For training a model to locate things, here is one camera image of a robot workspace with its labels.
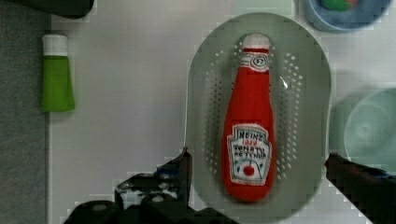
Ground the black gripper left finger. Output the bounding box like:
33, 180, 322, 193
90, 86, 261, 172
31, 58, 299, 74
64, 148, 237, 224

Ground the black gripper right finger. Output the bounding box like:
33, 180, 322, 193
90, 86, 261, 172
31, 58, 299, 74
324, 153, 396, 224

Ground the black cylinder object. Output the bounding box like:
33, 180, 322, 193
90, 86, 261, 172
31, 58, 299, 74
9, 0, 95, 19

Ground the green tube with white cap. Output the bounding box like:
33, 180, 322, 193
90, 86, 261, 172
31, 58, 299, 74
41, 35, 75, 112

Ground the grey-green oval strainer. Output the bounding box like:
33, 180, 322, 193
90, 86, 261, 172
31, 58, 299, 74
185, 13, 331, 224

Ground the green plastic cup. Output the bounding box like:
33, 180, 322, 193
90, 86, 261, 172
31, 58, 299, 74
329, 88, 396, 175

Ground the blue bowl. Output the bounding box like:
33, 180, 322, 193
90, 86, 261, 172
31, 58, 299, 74
303, 0, 394, 33

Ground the red felt ketchup bottle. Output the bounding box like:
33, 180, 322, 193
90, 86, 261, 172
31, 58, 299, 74
221, 34, 276, 203

